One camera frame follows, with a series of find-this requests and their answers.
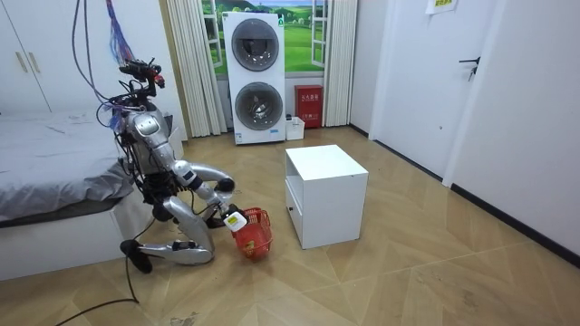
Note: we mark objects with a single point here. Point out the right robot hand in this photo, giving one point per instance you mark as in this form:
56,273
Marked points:
234,221

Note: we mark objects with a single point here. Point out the red plastic basket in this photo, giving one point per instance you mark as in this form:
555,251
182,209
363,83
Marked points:
256,235

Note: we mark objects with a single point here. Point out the robot legs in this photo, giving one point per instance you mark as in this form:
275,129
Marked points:
190,226

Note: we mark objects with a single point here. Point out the robot body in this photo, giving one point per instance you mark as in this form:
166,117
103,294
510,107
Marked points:
154,181

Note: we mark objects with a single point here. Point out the white bedside cabinet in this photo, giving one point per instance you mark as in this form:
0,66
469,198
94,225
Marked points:
326,199

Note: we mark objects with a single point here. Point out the small white bin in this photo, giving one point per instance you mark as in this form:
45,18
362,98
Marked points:
295,129

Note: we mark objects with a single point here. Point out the red fire equipment box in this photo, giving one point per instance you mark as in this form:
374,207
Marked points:
309,106

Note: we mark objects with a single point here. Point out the white washing machine tower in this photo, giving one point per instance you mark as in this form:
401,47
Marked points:
256,74

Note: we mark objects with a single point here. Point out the cream pleated curtain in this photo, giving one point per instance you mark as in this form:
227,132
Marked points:
341,63
197,68

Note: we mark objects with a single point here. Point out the grey bed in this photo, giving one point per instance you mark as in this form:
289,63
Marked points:
45,158

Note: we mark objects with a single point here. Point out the white room door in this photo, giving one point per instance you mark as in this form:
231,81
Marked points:
421,90

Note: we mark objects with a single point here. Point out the white wardrobe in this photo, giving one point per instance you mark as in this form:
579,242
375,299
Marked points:
27,27

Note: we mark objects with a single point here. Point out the landscape window wall poster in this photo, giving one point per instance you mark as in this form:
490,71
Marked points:
296,41

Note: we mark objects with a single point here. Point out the paper wall notice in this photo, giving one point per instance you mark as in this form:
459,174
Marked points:
440,5

